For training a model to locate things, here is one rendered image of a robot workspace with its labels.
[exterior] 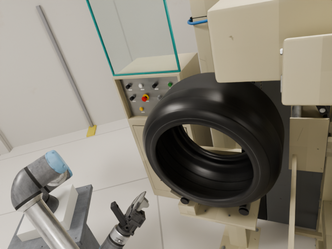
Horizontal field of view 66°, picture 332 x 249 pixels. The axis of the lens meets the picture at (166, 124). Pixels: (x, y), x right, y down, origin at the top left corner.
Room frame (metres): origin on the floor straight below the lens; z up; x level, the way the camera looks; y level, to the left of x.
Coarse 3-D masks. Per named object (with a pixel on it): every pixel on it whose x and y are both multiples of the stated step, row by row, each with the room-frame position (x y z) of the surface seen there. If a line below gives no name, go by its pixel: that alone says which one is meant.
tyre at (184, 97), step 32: (192, 96) 0.82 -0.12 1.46; (224, 96) 0.78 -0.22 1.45; (256, 96) 0.83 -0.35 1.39; (160, 128) 0.85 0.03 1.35; (224, 128) 0.72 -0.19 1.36; (256, 128) 0.69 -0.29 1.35; (160, 160) 1.00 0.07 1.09; (192, 160) 1.07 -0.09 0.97; (224, 160) 1.01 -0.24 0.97; (256, 160) 0.67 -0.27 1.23; (192, 192) 0.83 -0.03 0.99; (224, 192) 0.86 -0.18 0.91; (256, 192) 0.68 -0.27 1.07
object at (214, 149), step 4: (204, 148) 1.17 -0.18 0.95; (208, 148) 1.16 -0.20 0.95; (212, 148) 1.15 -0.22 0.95; (216, 148) 1.14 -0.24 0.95; (220, 148) 1.14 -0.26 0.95; (224, 148) 1.13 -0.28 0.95; (228, 148) 1.12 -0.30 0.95; (216, 152) 1.13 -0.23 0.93; (220, 152) 1.12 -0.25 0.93; (224, 152) 1.11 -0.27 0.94; (228, 152) 1.10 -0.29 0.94; (232, 152) 1.08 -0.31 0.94; (236, 152) 1.07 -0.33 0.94; (240, 152) 1.06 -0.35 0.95
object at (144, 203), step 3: (144, 192) 0.89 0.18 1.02; (141, 195) 0.88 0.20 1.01; (144, 195) 0.88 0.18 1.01; (138, 198) 0.88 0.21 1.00; (141, 198) 0.87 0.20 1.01; (138, 201) 0.86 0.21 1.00; (141, 201) 0.86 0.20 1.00; (144, 201) 0.86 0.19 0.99; (135, 204) 0.86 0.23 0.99; (141, 204) 0.86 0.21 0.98; (144, 204) 0.86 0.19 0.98; (147, 204) 0.86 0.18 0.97; (138, 207) 0.85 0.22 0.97; (141, 207) 0.85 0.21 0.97; (144, 207) 0.85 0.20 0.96; (138, 210) 0.84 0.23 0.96
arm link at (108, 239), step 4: (108, 236) 0.81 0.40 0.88; (108, 240) 0.79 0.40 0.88; (112, 240) 0.79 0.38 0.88; (104, 244) 0.79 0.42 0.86; (108, 244) 0.78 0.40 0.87; (112, 244) 0.77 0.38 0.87; (116, 244) 0.77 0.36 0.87; (124, 244) 0.79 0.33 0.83; (100, 248) 0.79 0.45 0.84; (104, 248) 0.78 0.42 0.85; (108, 248) 0.77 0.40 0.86; (112, 248) 0.77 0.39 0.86; (116, 248) 0.76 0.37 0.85; (120, 248) 0.77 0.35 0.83
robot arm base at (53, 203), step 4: (48, 196) 1.32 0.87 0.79; (52, 196) 1.37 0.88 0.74; (48, 200) 1.30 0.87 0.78; (52, 200) 1.32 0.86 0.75; (56, 200) 1.34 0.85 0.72; (48, 204) 1.28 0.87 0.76; (52, 204) 1.30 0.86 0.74; (56, 204) 1.31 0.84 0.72; (52, 208) 1.27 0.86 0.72; (56, 208) 1.29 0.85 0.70; (52, 212) 1.26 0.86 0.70
